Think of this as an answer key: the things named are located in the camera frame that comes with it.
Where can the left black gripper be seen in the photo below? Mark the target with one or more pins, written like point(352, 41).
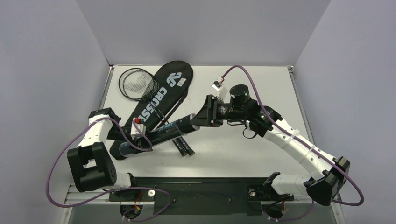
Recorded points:
point(143, 143)

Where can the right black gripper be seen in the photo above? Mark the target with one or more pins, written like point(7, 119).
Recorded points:
point(211, 111)

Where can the black shuttlecock tube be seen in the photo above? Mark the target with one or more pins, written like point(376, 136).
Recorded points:
point(173, 130)

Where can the black Crossway racket bag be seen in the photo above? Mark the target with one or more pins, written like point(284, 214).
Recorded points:
point(161, 89)

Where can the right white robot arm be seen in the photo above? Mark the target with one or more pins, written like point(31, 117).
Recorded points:
point(269, 124)

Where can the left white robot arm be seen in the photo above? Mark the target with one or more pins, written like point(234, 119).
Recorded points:
point(90, 162)

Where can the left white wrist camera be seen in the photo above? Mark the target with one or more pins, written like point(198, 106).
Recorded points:
point(138, 129)

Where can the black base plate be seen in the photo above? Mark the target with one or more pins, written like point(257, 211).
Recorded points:
point(203, 196)

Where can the aluminium frame rail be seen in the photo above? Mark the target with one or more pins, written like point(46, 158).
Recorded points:
point(322, 192)

